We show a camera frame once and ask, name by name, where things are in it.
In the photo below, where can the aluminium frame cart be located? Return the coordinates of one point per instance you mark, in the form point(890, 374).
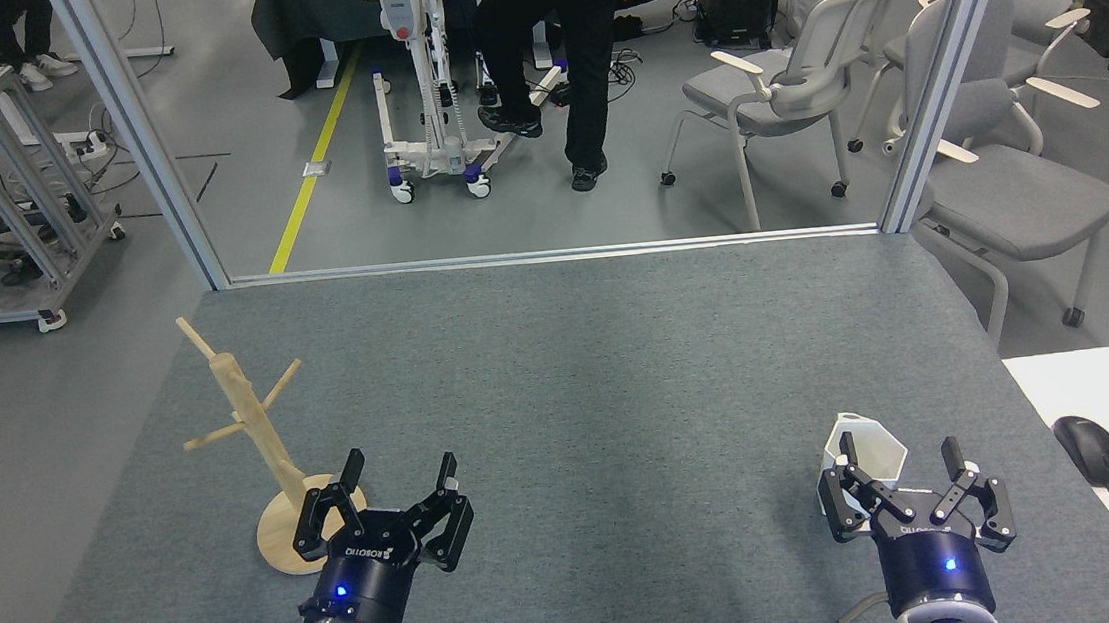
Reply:
point(12, 188)

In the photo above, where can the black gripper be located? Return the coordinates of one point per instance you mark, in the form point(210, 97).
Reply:
point(367, 579)
point(928, 560)

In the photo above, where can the silver post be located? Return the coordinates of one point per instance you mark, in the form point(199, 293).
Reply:
point(144, 147)
point(946, 76)

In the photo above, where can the person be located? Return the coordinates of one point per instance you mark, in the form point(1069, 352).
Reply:
point(581, 38)
point(13, 28)

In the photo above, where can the metal floor socket plate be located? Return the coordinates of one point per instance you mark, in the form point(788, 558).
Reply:
point(316, 168)

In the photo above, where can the white power strip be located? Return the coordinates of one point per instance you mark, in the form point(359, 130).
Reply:
point(88, 144)

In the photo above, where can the wooden cup rack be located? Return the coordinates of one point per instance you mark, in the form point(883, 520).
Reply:
point(259, 438)

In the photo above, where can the white hexagonal cup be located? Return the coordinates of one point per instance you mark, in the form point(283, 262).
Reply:
point(876, 449)

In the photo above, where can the dark table cloth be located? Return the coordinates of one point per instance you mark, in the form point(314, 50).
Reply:
point(298, 18)

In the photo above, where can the black computer mouse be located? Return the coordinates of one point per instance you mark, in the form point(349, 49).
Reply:
point(1091, 450)

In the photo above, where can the silver table edge rail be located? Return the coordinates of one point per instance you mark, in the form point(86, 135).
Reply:
point(549, 254)

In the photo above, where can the white stand on wheels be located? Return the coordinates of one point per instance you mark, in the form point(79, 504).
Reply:
point(420, 72)

